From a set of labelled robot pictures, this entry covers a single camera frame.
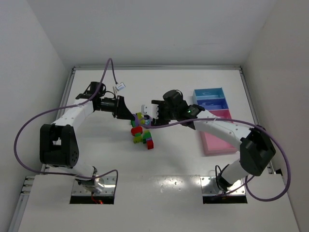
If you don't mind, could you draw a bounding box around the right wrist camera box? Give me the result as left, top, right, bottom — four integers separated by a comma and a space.
141, 104, 149, 115

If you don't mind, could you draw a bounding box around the large pink container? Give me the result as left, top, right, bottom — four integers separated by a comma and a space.
199, 131, 237, 156

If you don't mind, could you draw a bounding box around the red round lego lower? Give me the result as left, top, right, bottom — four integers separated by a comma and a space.
131, 126, 143, 136

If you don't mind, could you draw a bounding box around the red square lego brick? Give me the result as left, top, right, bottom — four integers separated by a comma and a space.
146, 140, 154, 150

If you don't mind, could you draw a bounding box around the yellow-green lego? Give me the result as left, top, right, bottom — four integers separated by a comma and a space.
136, 112, 144, 121

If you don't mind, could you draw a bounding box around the purple cable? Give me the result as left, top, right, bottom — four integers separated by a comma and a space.
14, 58, 119, 191
134, 115, 292, 202

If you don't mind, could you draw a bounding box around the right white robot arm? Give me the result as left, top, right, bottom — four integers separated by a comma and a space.
151, 90, 276, 194

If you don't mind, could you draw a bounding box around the small pink container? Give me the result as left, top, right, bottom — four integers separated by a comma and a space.
209, 109, 232, 119

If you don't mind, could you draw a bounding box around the light blue container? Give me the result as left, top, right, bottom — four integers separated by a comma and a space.
192, 88, 225, 102

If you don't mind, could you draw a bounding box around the yellow-green lego brick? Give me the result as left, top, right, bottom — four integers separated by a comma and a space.
133, 135, 143, 144

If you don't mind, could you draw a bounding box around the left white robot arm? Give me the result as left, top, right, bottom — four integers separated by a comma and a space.
40, 82, 135, 194

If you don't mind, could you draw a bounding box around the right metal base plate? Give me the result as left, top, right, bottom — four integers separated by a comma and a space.
200, 175, 246, 196

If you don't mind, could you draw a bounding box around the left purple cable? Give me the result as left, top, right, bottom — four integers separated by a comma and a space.
14, 58, 119, 191

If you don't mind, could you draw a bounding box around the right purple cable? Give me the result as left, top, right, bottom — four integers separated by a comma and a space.
134, 115, 292, 202

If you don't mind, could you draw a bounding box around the purple paw lego piece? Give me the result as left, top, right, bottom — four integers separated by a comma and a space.
141, 115, 152, 126

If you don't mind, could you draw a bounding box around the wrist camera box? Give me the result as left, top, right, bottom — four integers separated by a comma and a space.
141, 104, 149, 115
113, 82, 126, 92

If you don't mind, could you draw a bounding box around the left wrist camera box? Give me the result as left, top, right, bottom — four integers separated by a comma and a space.
113, 82, 126, 92

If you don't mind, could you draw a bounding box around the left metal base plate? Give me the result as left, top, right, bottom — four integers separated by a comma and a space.
71, 176, 116, 197

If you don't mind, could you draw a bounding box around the green purple lego stack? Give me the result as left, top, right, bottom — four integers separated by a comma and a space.
142, 130, 153, 144

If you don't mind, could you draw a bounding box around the metal base plate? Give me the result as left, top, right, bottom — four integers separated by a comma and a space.
71, 176, 116, 197
200, 175, 246, 196

